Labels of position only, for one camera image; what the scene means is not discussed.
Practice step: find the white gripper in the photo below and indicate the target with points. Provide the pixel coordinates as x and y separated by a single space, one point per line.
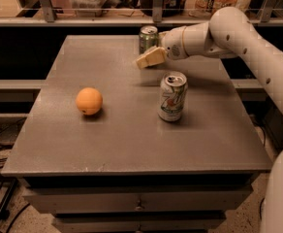
172 45

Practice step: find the green soda can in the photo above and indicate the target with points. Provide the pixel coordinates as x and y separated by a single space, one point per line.
148 37

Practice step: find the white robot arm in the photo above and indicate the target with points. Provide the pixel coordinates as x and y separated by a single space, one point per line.
229 32

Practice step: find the white 7up soda can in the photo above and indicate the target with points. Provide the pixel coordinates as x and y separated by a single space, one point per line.
172 95

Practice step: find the orange fruit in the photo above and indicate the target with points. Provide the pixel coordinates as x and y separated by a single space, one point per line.
89 101

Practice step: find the clear plastic container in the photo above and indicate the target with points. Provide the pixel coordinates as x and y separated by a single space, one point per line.
88 8

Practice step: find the grey drawer cabinet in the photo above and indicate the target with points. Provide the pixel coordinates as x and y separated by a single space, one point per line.
124 169

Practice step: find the metal shelf rail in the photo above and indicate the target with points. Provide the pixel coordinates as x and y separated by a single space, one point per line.
121 12

